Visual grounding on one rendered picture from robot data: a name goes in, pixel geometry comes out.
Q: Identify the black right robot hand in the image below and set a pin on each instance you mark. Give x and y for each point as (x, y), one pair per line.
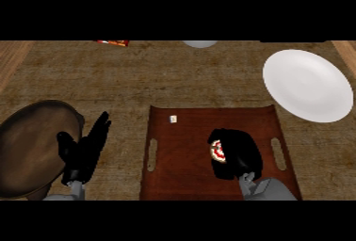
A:
(243, 153)

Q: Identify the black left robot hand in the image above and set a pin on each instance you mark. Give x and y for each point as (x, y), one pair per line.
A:
(83, 153)

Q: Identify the red and white cupcake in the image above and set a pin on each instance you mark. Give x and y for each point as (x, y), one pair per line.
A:
(218, 151)

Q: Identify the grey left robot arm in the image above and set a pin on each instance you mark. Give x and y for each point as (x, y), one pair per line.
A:
(72, 191)

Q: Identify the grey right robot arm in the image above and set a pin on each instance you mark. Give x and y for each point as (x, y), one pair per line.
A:
(265, 188)

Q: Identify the brown wooden tray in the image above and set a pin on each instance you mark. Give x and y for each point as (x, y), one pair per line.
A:
(185, 157)

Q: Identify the white oval plate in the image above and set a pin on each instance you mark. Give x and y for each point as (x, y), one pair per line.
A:
(306, 85)

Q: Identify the round brown wooden bowl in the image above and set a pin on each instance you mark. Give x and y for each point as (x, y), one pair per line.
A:
(33, 147)

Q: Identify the red and orange packet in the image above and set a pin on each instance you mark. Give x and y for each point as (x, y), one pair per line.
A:
(114, 42)

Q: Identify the pale grey round object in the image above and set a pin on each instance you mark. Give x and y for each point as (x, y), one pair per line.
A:
(200, 43)

